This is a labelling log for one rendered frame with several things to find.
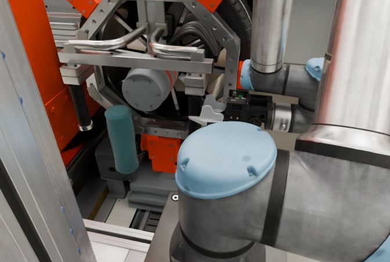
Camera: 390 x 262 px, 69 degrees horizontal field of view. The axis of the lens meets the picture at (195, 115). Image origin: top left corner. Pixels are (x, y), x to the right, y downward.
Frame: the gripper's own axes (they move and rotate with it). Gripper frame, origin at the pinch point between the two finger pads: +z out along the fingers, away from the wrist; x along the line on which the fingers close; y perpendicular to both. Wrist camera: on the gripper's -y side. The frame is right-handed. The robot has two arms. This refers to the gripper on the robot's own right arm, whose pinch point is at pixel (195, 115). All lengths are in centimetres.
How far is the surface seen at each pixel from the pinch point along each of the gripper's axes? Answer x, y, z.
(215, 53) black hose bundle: -7.4, 15.2, -4.0
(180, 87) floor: -170, -83, 45
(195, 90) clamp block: 1.5, 8.5, -0.5
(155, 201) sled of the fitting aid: -23, -67, 23
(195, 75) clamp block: -0.2, 12.0, 0.0
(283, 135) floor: -111, -83, -46
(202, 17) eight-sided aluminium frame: -20.8, 20.8, 1.4
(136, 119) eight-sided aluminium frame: -23.8, -20.4, 28.1
